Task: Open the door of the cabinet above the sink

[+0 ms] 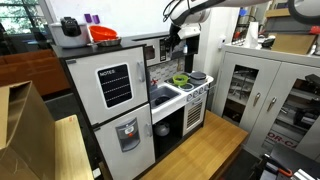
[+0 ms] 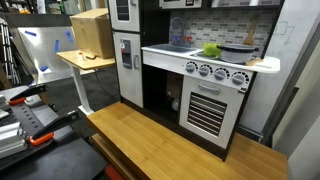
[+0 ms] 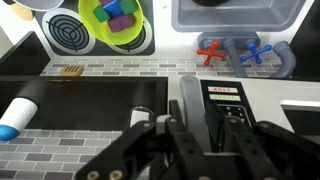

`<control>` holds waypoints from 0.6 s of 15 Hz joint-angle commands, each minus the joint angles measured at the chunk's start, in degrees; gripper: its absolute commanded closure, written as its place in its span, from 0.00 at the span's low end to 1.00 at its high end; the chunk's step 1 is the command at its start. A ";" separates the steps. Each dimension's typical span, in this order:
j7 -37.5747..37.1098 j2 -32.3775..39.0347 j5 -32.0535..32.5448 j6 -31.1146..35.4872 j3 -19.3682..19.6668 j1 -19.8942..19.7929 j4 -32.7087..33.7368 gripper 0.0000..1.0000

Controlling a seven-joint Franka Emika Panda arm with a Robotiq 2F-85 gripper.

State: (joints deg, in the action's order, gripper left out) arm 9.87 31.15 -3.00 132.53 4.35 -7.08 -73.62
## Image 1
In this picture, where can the white wall dispenser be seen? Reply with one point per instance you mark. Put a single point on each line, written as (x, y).
(222, 42)

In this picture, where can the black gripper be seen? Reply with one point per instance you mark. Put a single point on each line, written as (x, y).
(175, 31)

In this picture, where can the white oven door with vents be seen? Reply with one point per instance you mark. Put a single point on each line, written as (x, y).
(187, 128)

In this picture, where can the green bowl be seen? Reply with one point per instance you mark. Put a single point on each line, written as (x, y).
(180, 80)

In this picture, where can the silver toy kettle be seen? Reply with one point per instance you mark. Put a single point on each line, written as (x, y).
(161, 129)

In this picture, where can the metal plate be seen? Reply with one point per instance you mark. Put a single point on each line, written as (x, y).
(111, 42)

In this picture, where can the orange bowl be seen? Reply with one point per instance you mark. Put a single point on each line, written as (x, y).
(101, 32)

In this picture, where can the paper towel roll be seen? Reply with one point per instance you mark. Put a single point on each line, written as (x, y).
(254, 35)

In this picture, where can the grey stove knob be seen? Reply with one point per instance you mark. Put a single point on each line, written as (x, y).
(189, 97)
(201, 91)
(206, 88)
(196, 94)

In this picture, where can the large cardboard box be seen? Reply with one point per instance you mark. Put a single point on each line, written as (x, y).
(30, 133)

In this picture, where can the grey pot with dark rim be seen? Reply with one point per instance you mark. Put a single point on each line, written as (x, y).
(198, 78)

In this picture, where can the white fridge door with dispenser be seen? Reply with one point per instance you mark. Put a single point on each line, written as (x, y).
(110, 156)

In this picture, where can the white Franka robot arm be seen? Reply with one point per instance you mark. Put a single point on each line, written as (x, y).
(193, 13)

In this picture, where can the toy kitchen cabinet frame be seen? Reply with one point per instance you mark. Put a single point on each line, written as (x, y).
(86, 50)

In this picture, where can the white storage cabinet glass doors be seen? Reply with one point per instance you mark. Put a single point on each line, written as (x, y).
(266, 66)

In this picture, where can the grey toy sink basin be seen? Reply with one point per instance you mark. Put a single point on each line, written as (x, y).
(163, 96)

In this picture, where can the purple cup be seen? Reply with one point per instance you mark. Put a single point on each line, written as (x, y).
(88, 18)
(96, 19)

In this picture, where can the wooden desk with white leg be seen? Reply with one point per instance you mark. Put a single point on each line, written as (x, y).
(71, 150)

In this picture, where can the small white bottle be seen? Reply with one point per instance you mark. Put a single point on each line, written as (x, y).
(185, 49)

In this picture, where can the white microwave style cabinet door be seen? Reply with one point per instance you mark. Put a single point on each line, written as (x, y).
(155, 41)

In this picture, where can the small flat cardboard box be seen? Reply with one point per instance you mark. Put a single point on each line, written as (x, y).
(293, 44)

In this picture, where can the brown wooden bench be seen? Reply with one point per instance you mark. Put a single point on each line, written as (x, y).
(30, 73)

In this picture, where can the white fridge door with chalkboard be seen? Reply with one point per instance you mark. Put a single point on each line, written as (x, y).
(86, 90)

